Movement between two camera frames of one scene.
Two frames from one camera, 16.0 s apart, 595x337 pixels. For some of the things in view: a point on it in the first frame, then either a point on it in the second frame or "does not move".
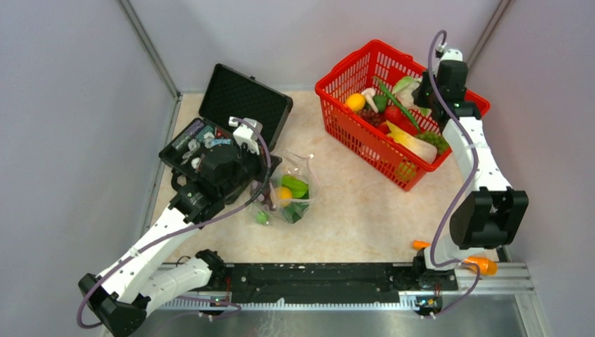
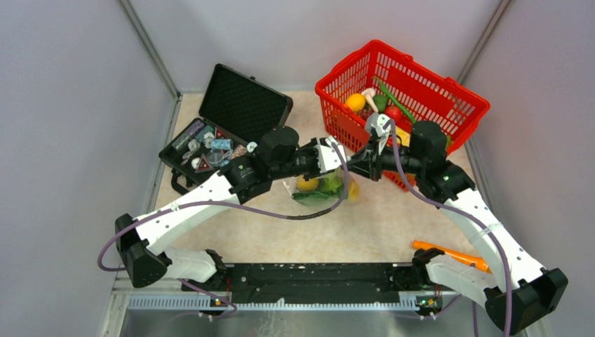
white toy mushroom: [369, 93] does not move
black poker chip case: [235, 106] does not move
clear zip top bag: [295, 185] → [322, 190]
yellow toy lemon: [283, 196] → [310, 185]
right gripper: [418, 97] → [367, 159]
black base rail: [309, 280] does not move
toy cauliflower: [404, 88] → [332, 181]
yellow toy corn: [403, 136] does not move
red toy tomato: [395, 114] does not move
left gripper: [261, 161] → [311, 146]
